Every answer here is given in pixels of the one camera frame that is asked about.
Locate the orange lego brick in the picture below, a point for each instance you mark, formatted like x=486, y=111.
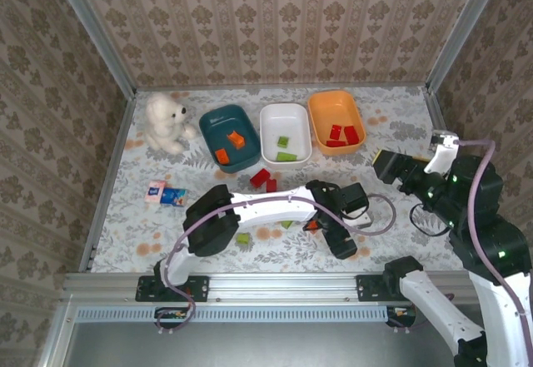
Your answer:
x=222, y=155
x=237, y=140
x=308, y=229

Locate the green lego brick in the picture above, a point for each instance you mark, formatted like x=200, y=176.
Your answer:
x=286, y=157
x=283, y=141
x=243, y=239
x=286, y=225

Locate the red lego brick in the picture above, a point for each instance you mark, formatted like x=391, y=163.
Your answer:
x=335, y=143
x=271, y=186
x=335, y=132
x=260, y=177
x=351, y=134

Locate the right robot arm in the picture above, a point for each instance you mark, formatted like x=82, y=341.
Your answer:
x=437, y=308

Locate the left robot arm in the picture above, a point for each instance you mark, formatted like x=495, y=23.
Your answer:
x=266, y=209

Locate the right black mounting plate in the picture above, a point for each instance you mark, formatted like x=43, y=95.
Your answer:
x=368, y=288

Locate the black mounting plate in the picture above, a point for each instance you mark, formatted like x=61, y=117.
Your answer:
x=368, y=288
x=200, y=288

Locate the white plastic container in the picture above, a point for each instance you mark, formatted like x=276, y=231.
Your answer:
x=287, y=121

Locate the orange plastic container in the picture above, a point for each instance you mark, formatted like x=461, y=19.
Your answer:
x=333, y=109

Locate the right black connector module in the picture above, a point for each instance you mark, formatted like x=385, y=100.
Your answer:
x=399, y=313

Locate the black connector module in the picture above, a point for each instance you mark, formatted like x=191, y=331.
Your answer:
x=399, y=313
x=170, y=313

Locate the grey metal sheet panel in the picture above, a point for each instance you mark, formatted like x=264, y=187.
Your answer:
x=291, y=346

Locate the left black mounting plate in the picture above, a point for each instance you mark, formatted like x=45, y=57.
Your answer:
x=200, y=288

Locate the teal plastic container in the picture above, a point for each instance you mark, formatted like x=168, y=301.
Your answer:
x=216, y=125

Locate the blue tissue pack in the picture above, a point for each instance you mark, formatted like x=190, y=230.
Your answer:
x=174, y=197

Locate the pink tissue pack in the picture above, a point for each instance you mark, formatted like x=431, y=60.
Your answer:
x=155, y=192

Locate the left black connector module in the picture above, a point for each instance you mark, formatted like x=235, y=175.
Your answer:
x=170, y=313

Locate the white teddy bear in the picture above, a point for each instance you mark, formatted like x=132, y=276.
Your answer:
x=164, y=121

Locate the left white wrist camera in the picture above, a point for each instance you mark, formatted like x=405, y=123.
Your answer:
x=363, y=220

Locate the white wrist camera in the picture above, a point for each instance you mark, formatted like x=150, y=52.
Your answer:
x=441, y=150
x=363, y=220

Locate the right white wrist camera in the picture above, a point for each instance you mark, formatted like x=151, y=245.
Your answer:
x=441, y=150

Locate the aluminium front rail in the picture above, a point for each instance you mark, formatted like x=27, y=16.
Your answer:
x=283, y=286

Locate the aluminium back rail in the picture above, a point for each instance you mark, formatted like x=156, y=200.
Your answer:
x=283, y=87

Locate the right aluminium frame post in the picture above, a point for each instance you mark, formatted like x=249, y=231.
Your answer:
x=466, y=30

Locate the aluminium frame post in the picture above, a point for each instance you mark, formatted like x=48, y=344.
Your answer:
x=466, y=30
x=93, y=34

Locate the left aluminium side rail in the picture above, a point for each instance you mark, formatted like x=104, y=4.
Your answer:
x=109, y=175

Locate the left aluminium frame post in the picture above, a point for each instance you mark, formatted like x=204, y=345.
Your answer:
x=93, y=34

